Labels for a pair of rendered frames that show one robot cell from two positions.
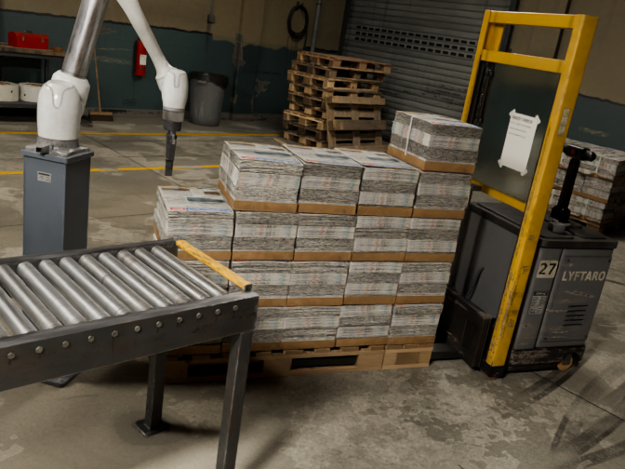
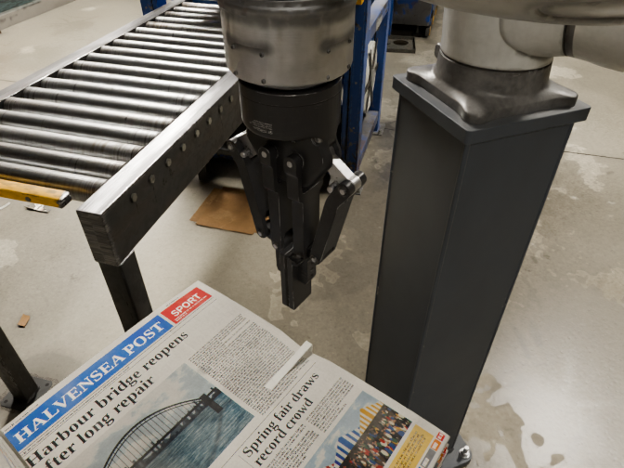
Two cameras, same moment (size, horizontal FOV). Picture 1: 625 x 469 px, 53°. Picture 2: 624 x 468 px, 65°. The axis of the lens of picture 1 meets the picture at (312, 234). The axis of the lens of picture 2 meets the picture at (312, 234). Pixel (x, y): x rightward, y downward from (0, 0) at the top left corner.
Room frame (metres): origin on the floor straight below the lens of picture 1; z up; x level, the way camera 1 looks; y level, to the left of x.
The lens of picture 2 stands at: (2.97, 0.50, 1.29)
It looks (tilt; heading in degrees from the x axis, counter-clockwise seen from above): 39 degrees down; 150
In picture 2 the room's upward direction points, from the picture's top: straight up
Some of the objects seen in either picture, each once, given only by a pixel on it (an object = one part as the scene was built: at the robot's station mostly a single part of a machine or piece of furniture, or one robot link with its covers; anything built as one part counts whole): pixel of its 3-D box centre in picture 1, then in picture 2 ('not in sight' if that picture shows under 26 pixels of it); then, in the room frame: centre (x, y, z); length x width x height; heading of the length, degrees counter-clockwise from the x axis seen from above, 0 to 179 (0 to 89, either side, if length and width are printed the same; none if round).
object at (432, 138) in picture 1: (412, 241); not in sight; (3.17, -0.52, 0.65); 0.39 x 0.30 x 1.29; 23
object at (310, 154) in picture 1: (321, 154); not in sight; (2.93, 0.02, 1.06); 0.37 x 0.29 x 0.01; 21
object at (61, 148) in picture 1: (55, 143); (482, 66); (2.48, 1.07, 1.03); 0.22 x 0.18 x 0.06; 171
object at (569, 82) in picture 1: (535, 203); not in sight; (3.04, -1.05, 0.97); 0.09 x 0.09 x 1.75; 23
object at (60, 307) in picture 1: (50, 297); (135, 86); (1.65, 0.72, 0.77); 0.47 x 0.05 x 0.05; 44
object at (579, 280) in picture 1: (523, 283); not in sight; (3.49, -1.26, 0.40); 0.69 x 0.55 x 0.80; 23
